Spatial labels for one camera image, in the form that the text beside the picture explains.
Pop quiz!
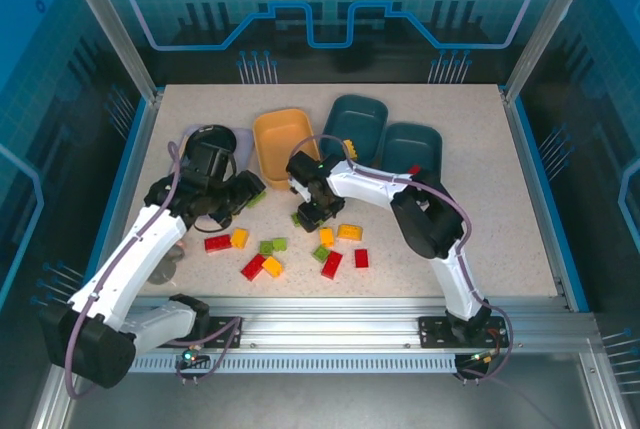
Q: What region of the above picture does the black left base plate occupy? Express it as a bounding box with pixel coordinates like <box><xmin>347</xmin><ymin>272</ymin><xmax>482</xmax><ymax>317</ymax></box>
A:
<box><xmin>199</xmin><ymin>315</ymin><xmax>245</xmax><ymax>351</ymax></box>

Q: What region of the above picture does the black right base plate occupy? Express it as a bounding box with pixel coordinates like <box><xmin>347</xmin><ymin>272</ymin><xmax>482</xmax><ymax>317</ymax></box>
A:
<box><xmin>418</xmin><ymin>314</ymin><xmax>508</xmax><ymax>351</ymax></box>

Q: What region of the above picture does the yellow plastic container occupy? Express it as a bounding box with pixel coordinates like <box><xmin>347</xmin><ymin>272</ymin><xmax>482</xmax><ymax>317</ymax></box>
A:
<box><xmin>252</xmin><ymin>107</ymin><xmax>321</xmax><ymax>192</ymax></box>

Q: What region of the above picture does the black round bowl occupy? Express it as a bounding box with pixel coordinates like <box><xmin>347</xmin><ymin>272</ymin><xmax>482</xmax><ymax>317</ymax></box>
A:
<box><xmin>179</xmin><ymin>123</ymin><xmax>238</xmax><ymax>163</ymax></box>

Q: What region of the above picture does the slotted grey cable duct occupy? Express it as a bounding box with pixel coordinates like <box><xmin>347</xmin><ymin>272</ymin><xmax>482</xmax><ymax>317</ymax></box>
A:
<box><xmin>128</xmin><ymin>352</ymin><xmax>460</xmax><ymax>374</ymax></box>

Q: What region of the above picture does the aluminium frame post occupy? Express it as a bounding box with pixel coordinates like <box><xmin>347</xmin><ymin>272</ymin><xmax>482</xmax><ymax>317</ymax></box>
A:
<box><xmin>501</xmin><ymin>0</ymin><xmax>604</xmax><ymax>106</ymax></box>
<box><xmin>53</xmin><ymin>0</ymin><xmax>164</xmax><ymax>103</ymax></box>

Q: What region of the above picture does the lavender plastic tray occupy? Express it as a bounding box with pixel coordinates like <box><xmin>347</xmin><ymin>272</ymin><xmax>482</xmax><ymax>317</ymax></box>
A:
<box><xmin>178</xmin><ymin>124</ymin><xmax>257</xmax><ymax>171</ymax></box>

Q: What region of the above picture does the teal plastic container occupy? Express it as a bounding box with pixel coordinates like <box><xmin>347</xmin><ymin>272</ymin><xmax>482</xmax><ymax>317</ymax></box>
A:
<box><xmin>319</xmin><ymin>93</ymin><xmax>390</xmax><ymax>166</ymax></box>
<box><xmin>380</xmin><ymin>121</ymin><xmax>444</xmax><ymax>181</ymax></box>

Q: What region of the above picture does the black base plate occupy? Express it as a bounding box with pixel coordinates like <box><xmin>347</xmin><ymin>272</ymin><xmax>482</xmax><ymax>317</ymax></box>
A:
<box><xmin>418</xmin><ymin>314</ymin><xmax>508</xmax><ymax>351</ymax></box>
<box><xmin>199</xmin><ymin>315</ymin><xmax>245</xmax><ymax>351</ymax></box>

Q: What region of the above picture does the aluminium front rail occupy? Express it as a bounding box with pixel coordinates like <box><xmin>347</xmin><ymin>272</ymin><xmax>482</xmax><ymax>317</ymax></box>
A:
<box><xmin>127</xmin><ymin>295</ymin><xmax>597</xmax><ymax>356</ymax></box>

